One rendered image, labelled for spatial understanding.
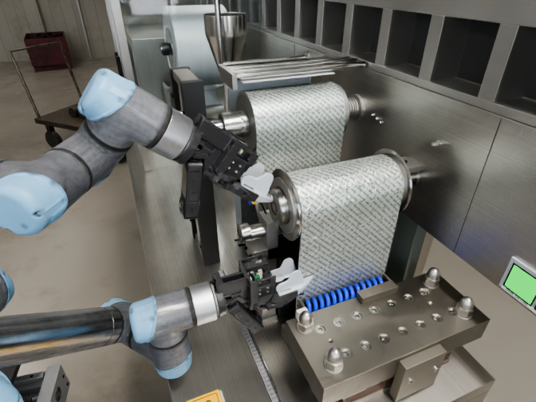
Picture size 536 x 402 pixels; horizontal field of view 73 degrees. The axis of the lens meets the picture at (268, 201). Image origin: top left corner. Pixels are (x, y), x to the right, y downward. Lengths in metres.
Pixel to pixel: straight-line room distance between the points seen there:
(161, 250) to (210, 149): 0.64
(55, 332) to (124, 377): 1.36
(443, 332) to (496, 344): 1.51
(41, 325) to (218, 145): 0.40
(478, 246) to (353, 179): 0.28
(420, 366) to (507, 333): 1.66
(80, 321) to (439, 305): 0.72
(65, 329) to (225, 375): 0.35
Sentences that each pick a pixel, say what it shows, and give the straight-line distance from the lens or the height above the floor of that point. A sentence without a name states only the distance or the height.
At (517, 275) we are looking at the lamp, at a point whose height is 1.19.
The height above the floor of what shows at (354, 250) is 1.13.
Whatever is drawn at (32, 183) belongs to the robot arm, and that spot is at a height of 1.43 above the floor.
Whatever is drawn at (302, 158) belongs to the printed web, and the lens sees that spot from 0.92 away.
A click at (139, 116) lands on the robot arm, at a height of 1.47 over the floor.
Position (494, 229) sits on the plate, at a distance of 0.79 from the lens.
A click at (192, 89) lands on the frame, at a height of 1.42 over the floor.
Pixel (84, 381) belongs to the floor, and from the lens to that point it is 2.11.
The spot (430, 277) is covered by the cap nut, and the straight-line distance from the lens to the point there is 0.92.
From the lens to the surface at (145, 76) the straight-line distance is 1.57.
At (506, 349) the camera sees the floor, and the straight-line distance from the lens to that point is 2.36.
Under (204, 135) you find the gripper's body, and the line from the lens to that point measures 0.60.
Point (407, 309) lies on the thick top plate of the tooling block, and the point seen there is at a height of 1.03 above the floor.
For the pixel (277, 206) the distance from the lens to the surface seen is 0.70.
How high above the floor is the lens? 1.65
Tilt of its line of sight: 32 degrees down
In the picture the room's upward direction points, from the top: straight up
